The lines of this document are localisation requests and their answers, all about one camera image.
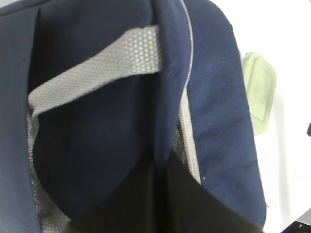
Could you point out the navy blue lunch bag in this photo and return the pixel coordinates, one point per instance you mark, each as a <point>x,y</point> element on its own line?
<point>124,116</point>

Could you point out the green lid glass container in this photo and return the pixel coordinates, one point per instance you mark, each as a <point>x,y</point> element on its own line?
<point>260,84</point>

